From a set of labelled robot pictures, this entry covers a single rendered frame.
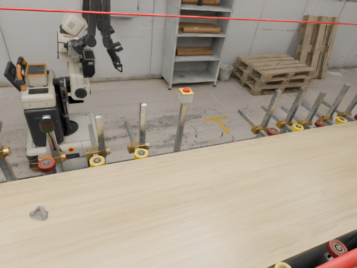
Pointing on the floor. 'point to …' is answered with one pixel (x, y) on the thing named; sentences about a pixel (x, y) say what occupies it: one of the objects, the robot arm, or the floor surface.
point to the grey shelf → (176, 65)
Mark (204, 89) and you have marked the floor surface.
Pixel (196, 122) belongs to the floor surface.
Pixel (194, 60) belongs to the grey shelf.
